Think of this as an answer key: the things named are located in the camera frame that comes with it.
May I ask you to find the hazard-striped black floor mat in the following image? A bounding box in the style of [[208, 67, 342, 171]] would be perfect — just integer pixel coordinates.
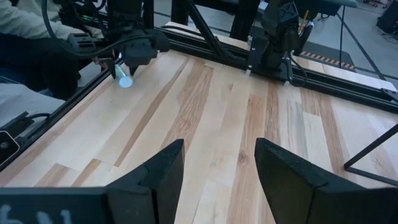
[[300, 42, 357, 71]]

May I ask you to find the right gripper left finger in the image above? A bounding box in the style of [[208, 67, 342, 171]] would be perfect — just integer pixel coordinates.
[[105, 139, 185, 224]]

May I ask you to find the black aluminium frame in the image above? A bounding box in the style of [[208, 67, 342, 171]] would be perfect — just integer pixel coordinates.
[[0, 0, 398, 172]]

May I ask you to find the person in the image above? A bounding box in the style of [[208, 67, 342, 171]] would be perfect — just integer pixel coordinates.
[[0, 0, 106, 103]]

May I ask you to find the teal pill bottle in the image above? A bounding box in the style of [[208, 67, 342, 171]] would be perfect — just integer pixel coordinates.
[[114, 63, 134, 89]]

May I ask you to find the black table-level camera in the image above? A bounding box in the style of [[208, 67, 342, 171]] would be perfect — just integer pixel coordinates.
[[0, 129, 21, 167]]

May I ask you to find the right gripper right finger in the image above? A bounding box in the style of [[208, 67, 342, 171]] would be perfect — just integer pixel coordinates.
[[254, 138, 374, 224]]

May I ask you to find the yellow cable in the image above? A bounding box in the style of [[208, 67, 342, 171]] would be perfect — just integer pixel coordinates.
[[300, 9, 313, 34]]

